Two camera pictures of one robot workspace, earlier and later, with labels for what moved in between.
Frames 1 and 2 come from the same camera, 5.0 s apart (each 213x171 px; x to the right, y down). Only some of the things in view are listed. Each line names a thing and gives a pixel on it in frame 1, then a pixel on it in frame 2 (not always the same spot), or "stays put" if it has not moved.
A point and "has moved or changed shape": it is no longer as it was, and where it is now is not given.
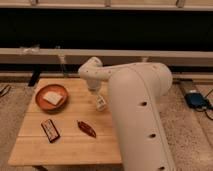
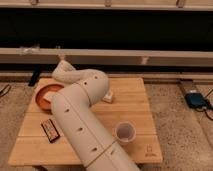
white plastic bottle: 101,103 has moved or changed shape
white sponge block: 52,97 stays put
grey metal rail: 81,56 stays put
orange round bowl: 52,97 stays put
